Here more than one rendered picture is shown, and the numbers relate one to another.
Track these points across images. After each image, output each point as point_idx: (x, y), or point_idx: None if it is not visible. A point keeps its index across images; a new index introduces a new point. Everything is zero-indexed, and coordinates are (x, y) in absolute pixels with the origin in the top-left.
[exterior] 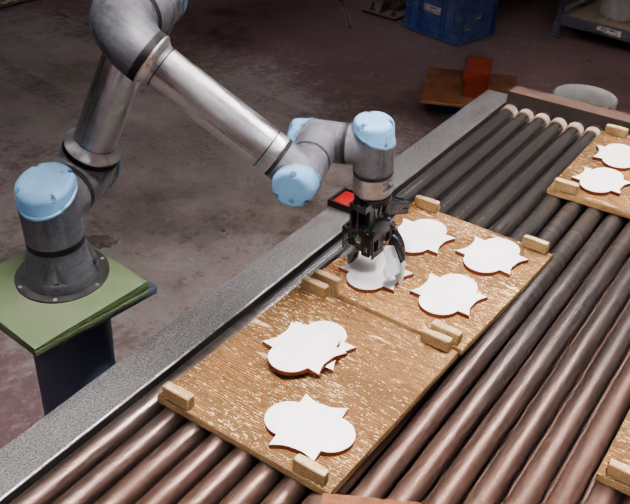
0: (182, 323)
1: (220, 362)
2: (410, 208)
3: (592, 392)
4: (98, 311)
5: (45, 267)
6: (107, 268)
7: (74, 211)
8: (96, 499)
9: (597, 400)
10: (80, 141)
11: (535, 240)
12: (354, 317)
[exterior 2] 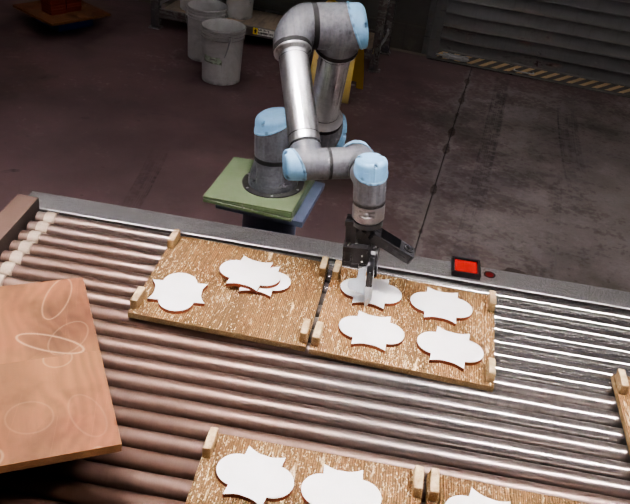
0: (254, 232)
1: (219, 249)
2: (482, 296)
3: (316, 431)
4: (250, 205)
5: (253, 166)
6: (289, 194)
7: (275, 140)
8: None
9: (317, 441)
10: None
11: (489, 364)
12: (308, 292)
